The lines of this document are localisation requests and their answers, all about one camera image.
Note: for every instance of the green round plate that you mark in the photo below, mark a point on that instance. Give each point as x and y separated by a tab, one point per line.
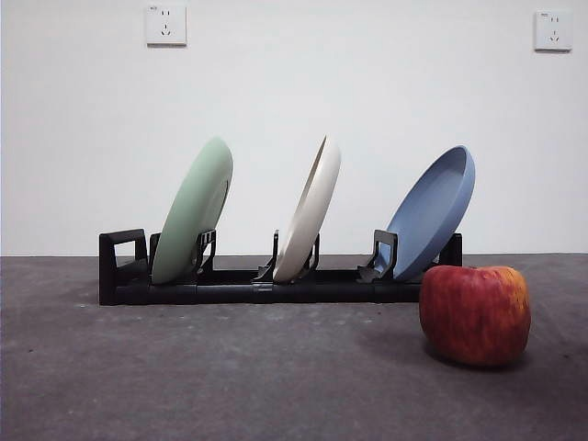
193	211

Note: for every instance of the cream round plate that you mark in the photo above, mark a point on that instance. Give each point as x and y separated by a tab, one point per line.
312	206

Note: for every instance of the white wall socket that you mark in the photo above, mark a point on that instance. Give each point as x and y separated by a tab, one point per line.
553	31
166	25

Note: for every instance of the red apple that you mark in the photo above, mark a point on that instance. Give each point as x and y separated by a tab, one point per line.
475	317

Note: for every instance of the black plate rack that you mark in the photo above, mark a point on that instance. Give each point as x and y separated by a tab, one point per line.
229	294

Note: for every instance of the blue round plate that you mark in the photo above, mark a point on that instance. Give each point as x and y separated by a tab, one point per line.
427	216

